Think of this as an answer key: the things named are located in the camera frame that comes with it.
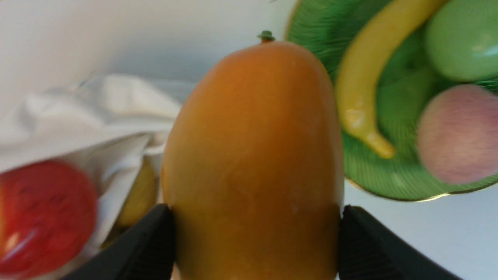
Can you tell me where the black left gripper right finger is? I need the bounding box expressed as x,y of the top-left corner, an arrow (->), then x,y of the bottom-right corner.
338,205 -> 458,280

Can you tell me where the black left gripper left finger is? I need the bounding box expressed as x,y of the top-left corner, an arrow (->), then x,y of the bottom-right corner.
63,204 -> 175,280

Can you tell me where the orange yellow mango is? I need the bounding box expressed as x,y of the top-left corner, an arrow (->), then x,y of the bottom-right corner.
161,30 -> 344,280

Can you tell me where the yellow fruit in bag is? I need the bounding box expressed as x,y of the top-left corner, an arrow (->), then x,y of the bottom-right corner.
100,157 -> 159,250

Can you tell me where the white cloth bag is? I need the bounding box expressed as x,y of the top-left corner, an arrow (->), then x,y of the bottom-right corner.
1,75 -> 191,280

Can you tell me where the red apple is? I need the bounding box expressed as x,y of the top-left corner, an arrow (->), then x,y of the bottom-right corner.
1,161 -> 98,279

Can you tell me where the pink peach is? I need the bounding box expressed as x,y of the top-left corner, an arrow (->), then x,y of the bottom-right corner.
417,84 -> 498,184

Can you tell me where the green glass plate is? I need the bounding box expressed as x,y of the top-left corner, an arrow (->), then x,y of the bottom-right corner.
286,0 -> 497,201

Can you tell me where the yellow banana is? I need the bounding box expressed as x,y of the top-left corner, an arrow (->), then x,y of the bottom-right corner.
335,0 -> 446,159

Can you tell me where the green apple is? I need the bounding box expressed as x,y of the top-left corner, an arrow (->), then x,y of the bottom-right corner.
425,0 -> 498,82

